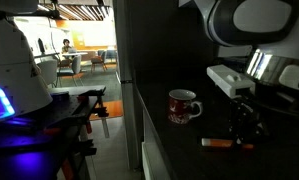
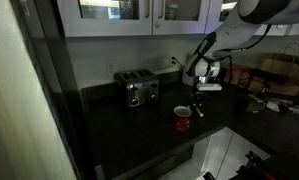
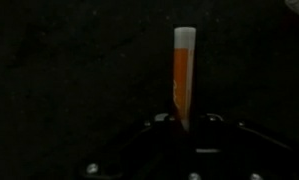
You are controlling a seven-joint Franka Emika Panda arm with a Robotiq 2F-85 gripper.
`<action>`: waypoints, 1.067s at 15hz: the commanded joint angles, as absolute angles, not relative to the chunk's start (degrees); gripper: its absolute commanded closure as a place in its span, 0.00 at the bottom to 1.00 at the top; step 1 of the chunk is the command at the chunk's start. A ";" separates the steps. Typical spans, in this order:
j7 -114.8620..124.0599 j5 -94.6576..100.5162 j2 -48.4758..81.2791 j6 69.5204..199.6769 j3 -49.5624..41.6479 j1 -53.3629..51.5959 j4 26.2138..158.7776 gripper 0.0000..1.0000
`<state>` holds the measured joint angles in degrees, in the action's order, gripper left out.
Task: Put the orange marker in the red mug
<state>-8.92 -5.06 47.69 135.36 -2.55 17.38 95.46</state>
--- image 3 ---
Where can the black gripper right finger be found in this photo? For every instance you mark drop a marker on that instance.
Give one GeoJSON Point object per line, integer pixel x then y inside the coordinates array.
{"type": "Point", "coordinates": [198, 100]}

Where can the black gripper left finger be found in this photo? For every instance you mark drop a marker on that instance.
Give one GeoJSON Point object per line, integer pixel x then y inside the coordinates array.
{"type": "Point", "coordinates": [169, 103]}

